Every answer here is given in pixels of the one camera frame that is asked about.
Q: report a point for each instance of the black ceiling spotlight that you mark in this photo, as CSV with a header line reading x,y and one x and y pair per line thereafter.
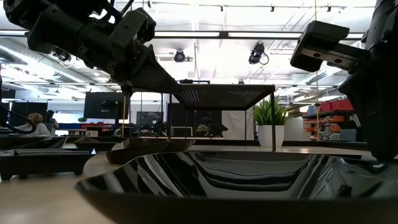
x,y
179,56
66,58
256,53

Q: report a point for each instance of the red storage bin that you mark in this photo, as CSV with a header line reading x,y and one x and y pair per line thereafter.
x,y
339,105

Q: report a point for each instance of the black room partition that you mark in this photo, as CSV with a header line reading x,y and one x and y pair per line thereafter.
x,y
21,113

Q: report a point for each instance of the small potted plant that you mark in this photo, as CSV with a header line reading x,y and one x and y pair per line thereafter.
x,y
202,130

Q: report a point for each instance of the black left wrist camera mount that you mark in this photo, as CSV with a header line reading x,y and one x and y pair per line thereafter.
x,y
133,25

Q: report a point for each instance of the black square mini plate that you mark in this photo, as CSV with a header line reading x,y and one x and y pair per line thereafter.
x,y
96,147
43,165

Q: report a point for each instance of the black perforated metal shelf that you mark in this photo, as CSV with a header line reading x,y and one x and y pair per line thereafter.
x,y
230,96

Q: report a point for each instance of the black wavy mini plate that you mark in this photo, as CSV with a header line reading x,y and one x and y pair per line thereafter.
x,y
217,211

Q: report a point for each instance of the person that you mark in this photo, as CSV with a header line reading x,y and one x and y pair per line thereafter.
x,y
37,129
52,119

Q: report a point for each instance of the black bar with light panels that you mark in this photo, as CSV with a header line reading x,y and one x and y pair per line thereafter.
x,y
217,34

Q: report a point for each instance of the black monitor on stand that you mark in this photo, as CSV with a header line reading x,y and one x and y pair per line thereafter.
x,y
99,105

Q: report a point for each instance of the green plant in white pot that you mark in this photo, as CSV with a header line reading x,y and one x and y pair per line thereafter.
x,y
269,133

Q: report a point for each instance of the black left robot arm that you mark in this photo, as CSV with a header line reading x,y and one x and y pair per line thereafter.
x,y
49,31

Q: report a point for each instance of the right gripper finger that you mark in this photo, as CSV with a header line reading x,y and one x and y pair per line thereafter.
x,y
379,112

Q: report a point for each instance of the storage shelving with orange parts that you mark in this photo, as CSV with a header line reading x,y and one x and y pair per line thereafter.
x,y
329,127

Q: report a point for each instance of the black aluminium table frame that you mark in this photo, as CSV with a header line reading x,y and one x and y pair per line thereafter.
x,y
311,143

